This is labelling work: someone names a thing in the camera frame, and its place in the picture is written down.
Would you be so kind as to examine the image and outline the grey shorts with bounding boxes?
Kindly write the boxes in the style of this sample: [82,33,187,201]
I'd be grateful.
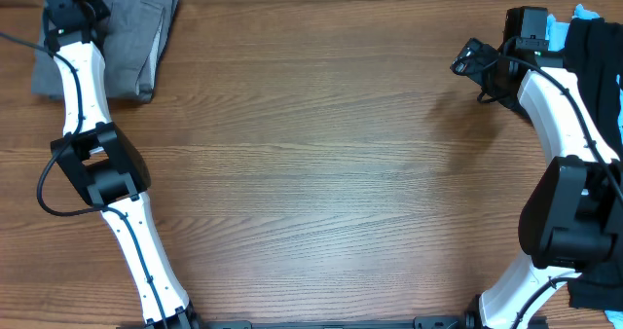
[40,0,179,102]

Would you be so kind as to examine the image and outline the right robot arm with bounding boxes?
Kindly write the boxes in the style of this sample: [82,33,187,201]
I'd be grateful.
[451,6,622,328]

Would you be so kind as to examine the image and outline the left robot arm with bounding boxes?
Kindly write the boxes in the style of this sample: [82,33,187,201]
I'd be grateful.
[43,0,202,329]

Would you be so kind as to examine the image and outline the light blue garment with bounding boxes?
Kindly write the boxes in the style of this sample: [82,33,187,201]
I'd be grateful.
[544,3,623,329]

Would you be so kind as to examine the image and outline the black t-shirt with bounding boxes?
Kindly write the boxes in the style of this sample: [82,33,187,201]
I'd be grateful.
[559,17,623,312]

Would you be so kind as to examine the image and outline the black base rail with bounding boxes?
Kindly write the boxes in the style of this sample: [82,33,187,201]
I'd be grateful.
[122,313,483,329]

